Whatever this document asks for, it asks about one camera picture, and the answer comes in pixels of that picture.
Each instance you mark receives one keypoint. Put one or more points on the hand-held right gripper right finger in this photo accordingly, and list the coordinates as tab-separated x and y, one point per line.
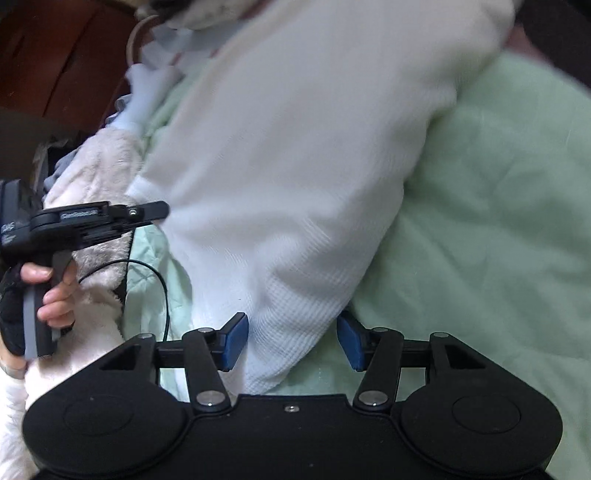
347	342

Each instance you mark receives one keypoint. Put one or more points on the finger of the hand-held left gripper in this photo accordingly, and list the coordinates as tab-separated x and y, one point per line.
147	211

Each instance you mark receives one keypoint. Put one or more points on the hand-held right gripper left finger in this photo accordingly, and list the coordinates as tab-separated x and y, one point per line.
235	342

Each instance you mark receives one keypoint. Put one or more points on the white waffle garment green trim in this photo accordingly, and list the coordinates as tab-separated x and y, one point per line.
300	161

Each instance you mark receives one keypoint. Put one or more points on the person's left forearm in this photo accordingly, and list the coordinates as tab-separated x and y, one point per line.
9	415

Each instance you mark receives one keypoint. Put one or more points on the person's left hand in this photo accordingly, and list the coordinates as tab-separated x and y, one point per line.
60	302

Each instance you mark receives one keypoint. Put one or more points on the person's fluffy white clothing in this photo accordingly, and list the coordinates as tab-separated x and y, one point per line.
97	170

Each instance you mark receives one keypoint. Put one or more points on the light blue garment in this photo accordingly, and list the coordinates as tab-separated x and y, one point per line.
67	164

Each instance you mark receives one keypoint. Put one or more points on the light green blanket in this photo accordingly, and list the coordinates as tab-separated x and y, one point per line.
485	254

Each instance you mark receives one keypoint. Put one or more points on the dark wooden nightstand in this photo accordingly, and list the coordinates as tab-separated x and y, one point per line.
60	60

